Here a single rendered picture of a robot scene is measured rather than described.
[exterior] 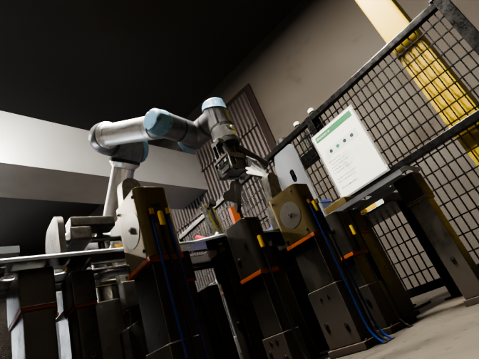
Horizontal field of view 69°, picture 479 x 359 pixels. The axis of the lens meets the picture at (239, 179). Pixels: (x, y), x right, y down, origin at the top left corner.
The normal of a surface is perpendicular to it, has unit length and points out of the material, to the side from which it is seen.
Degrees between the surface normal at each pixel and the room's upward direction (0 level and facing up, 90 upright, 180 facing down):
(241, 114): 90
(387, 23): 90
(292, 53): 90
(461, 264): 90
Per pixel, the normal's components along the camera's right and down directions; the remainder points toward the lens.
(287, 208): -0.76, -0.04
